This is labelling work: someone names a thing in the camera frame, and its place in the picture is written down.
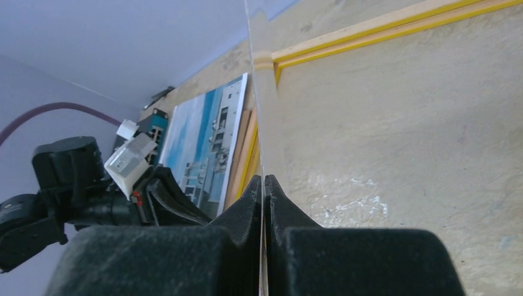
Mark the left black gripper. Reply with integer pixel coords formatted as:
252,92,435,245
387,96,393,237
69,165,212,227

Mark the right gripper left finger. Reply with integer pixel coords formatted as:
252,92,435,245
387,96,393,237
46,175,263,295

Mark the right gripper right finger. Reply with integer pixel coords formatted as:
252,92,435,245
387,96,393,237
265,175,464,295

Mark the building and sky photo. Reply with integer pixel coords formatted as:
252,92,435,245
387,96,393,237
159,73,248,219

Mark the yellow picture frame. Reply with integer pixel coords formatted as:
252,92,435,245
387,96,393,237
225,1,522,208

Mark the clear acrylic sheet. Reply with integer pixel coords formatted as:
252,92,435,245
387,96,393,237
245,1,289,295

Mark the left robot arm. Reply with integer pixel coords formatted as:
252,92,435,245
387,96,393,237
1,133,210,273

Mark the dark blue flat box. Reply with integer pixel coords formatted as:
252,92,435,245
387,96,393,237
114,108,170,167

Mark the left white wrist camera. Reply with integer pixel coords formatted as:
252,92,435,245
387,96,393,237
104,120,157,200

